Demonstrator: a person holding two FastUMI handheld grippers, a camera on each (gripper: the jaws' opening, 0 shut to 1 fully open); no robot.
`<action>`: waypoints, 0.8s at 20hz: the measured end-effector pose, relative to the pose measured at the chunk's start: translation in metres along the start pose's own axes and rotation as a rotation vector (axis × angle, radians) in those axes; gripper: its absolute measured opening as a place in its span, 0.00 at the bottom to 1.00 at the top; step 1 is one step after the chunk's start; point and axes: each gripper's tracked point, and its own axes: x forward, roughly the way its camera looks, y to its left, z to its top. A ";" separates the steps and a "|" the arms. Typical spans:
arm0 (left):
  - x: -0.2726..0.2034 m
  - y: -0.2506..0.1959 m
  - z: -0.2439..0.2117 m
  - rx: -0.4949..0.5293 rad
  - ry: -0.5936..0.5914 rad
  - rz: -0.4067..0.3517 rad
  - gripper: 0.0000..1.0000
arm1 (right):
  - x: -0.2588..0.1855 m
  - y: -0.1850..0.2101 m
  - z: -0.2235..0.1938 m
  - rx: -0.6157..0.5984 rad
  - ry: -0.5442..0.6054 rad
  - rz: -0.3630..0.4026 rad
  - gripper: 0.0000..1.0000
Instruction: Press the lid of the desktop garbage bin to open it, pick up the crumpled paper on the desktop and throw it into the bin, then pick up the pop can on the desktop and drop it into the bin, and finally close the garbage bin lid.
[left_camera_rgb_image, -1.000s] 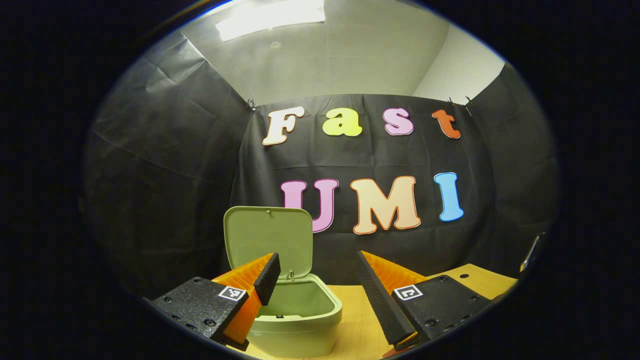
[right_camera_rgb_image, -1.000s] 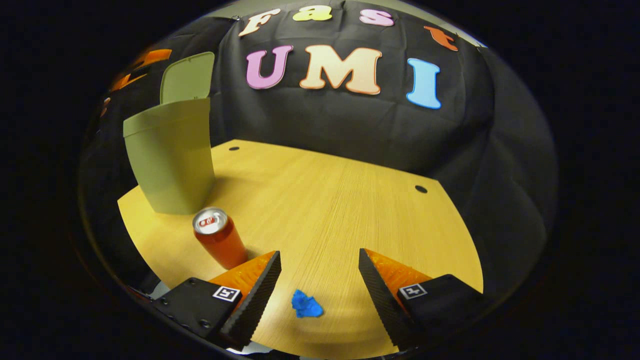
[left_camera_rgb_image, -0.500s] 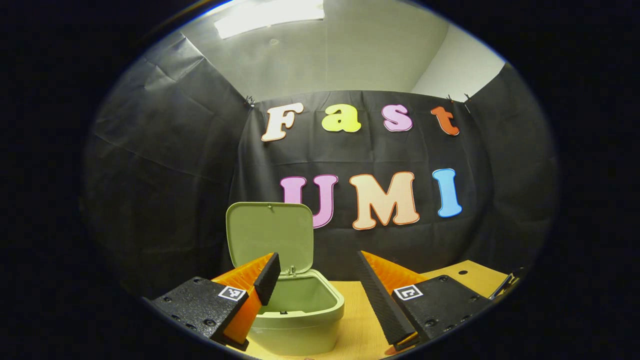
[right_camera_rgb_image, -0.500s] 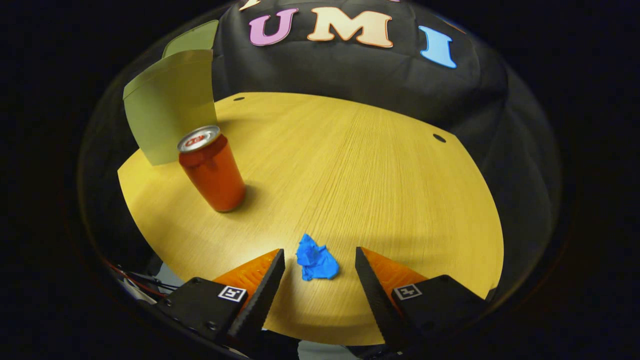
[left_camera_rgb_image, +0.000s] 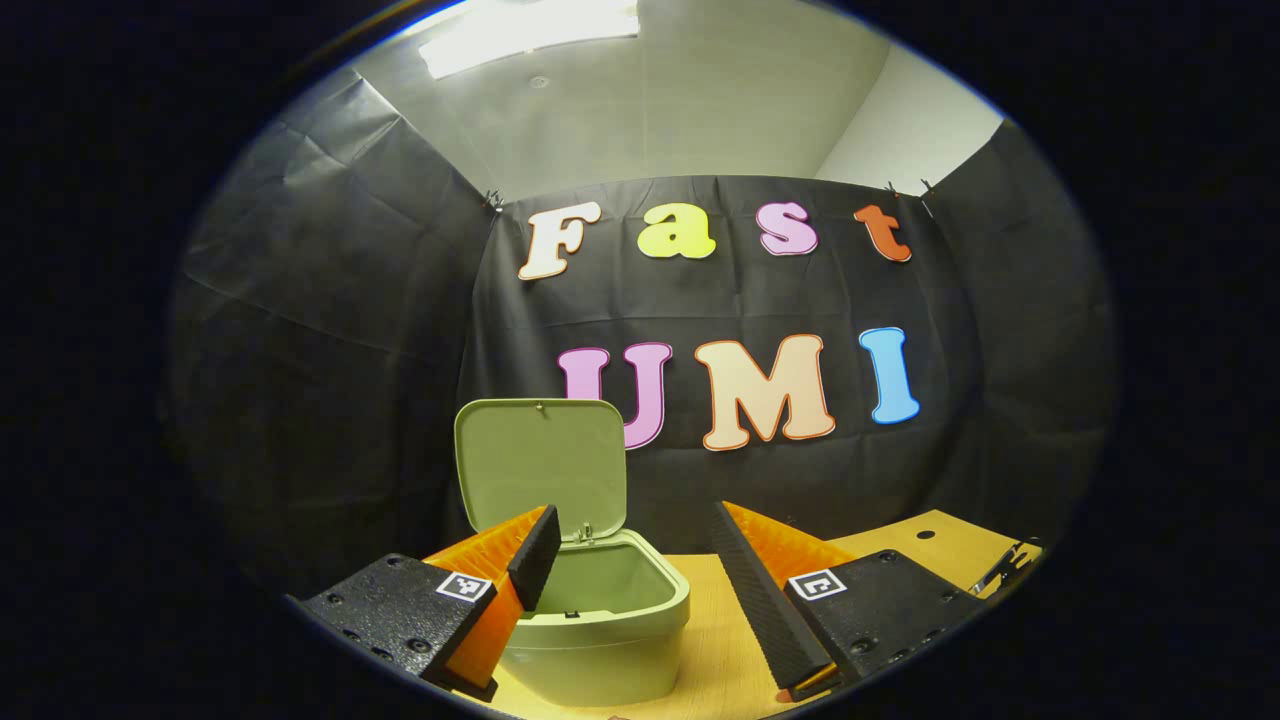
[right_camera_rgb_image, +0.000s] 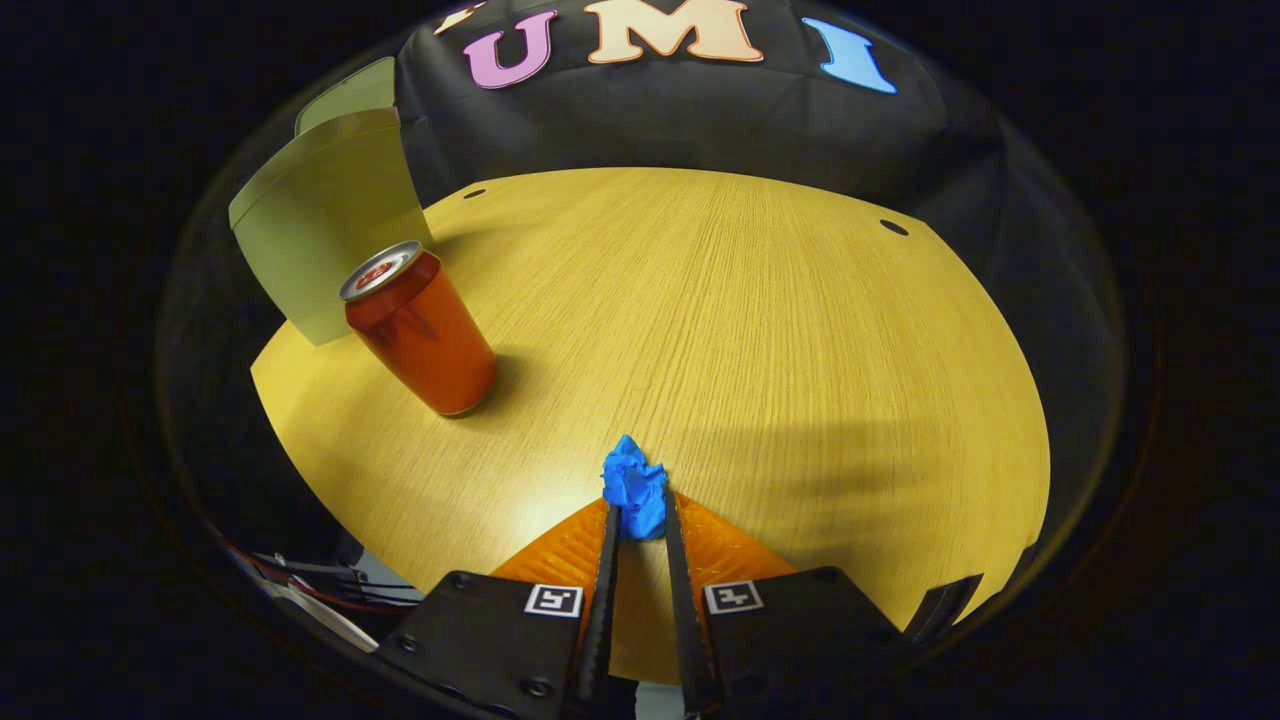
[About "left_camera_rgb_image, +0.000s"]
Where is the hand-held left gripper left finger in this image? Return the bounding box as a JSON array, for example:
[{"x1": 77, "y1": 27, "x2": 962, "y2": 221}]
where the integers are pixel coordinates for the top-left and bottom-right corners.
[{"x1": 288, "y1": 503, "x2": 563, "y2": 703}]

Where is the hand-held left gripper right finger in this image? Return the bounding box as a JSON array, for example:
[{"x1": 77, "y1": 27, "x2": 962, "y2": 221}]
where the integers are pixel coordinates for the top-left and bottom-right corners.
[{"x1": 712, "y1": 500, "x2": 986, "y2": 703}]

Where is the pale green desktop garbage bin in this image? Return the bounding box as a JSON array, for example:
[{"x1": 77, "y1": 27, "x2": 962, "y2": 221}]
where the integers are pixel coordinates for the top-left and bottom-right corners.
[{"x1": 453, "y1": 398, "x2": 693, "y2": 709}]

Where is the wooden desktop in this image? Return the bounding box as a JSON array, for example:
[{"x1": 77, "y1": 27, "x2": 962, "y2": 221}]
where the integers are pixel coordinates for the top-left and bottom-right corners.
[{"x1": 470, "y1": 510, "x2": 1046, "y2": 720}]

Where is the black backdrop cloth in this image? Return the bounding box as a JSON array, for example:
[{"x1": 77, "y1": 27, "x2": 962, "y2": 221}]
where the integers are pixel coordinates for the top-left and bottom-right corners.
[{"x1": 170, "y1": 70, "x2": 1116, "y2": 596}]

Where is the ceiling light panel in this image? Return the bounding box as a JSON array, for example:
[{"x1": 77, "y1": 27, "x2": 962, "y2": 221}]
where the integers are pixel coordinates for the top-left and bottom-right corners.
[{"x1": 418, "y1": 0, "x2": 641, "y2": 80}]

